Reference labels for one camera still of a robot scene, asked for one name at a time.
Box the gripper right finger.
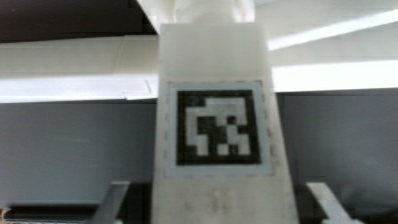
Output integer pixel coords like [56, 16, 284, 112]
[305, 182, 365, 224]

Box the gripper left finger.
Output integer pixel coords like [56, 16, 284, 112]
[87, 181, 129, 224]

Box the white table leg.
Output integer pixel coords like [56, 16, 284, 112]
[147, 0, 300, 224]

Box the white square tabletop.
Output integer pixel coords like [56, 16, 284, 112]
[0, 0, 398, 103]

